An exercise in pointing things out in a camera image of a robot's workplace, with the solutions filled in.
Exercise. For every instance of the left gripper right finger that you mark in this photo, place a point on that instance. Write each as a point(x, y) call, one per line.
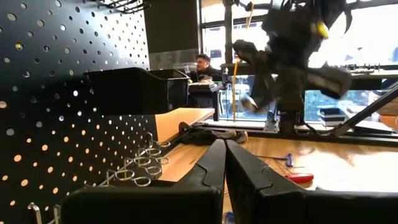
point(280, 205)

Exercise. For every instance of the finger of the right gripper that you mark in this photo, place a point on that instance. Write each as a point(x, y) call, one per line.
point(270, 90)
point(255, 93)

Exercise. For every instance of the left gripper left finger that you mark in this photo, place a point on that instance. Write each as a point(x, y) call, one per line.
point(186, 202)

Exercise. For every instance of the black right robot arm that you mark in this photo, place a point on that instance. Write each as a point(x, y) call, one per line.
point(295, 31)

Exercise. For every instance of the person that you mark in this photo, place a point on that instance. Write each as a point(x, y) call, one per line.
point(205, 73)

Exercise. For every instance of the stacked dark storage boxes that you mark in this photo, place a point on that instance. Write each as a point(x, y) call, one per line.
point(332, 118)

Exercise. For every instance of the black work glove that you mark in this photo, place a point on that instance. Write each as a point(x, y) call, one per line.
point(205, 137)

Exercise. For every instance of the tan wooden desk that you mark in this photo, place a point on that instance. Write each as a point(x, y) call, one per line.
point(180, 119)

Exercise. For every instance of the black pegboard bin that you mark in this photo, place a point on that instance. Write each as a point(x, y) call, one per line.
point(130, 93)

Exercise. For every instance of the black perforated pegboard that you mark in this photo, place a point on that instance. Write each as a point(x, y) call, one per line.
point(46, 93)

